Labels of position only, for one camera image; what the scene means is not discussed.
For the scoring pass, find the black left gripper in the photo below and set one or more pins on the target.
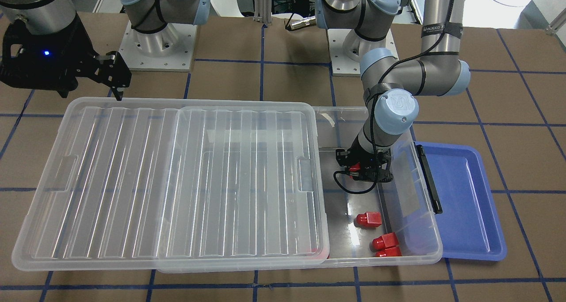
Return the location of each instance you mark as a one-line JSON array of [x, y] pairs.
[[341, 157]]

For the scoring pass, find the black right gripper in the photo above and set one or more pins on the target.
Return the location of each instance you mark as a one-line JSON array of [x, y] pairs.
[[76, 50]]

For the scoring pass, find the red block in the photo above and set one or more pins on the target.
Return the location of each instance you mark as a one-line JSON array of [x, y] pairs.
[[354, 169], [393, 251], [370, 219], [386, 241]]

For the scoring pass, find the clear plastic box lid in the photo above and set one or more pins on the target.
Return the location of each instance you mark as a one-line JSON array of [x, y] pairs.
[[101, 198]]

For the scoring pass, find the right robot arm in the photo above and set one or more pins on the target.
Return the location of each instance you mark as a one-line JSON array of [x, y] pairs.
[[145, 16]]

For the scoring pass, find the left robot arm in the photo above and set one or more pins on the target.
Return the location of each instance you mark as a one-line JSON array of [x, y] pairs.
[[397, 64]]

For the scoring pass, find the clear plastic storage box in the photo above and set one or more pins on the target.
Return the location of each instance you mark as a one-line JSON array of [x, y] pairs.
[[380, 196]]

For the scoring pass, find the blue plastic tray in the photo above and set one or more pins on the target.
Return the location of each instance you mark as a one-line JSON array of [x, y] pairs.
[[469, 226]]

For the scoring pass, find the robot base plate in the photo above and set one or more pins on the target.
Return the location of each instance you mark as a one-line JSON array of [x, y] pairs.
[[169, 50], [346, 50]]

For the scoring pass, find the black box latch handle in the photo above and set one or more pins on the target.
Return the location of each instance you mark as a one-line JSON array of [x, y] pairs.
[[428, 177]]

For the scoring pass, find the aluminium frame post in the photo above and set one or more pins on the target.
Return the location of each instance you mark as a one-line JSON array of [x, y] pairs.
[[262, 11]]

